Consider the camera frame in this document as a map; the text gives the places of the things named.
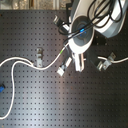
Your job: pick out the grey metal gripper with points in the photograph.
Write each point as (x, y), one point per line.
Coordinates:
(81, 43)

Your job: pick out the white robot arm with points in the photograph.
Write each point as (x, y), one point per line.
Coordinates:
(87, 16)

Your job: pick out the small blue object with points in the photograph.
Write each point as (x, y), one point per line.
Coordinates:
(1, 88)

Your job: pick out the middle grey cable clip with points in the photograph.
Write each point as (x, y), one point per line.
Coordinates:
(64, 66)

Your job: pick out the grey cable clip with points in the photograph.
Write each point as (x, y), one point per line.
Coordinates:
(106, 62)
(39, 57)
(64, 66)

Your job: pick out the right grey cable clip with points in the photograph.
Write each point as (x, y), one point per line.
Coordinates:
(106, 62)

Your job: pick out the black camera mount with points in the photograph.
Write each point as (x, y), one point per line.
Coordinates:
(63, 27)

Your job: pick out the left grey cable clip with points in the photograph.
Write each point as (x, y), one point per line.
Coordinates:
(39, 57)

